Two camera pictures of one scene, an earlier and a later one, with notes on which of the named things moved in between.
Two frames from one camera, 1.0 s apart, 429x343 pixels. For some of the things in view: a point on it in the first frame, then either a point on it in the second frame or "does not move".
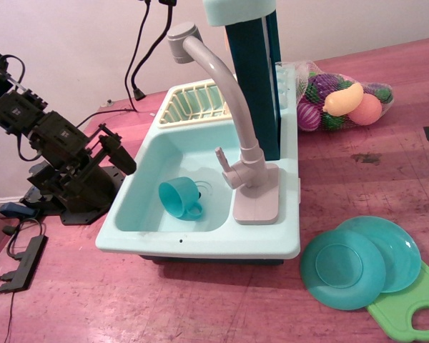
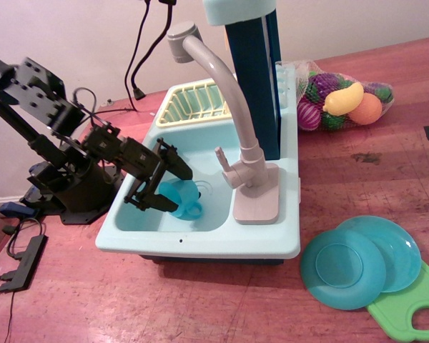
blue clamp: (15, 209) does not move
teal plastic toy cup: (179, 196) does not move
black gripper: (56, 138) -> (104, 142)
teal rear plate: (401, 254) does not move
